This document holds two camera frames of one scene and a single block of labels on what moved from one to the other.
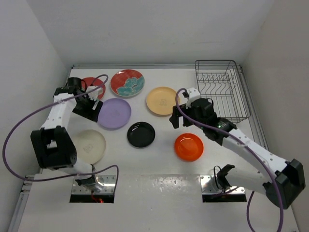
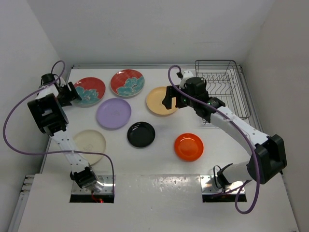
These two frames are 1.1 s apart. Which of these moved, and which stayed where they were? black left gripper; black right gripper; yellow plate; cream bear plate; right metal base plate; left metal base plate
Moved: black left gripper; black right gripper
Stayed: left metal base plate; right metal base plate; cream bear plate; yellow plate
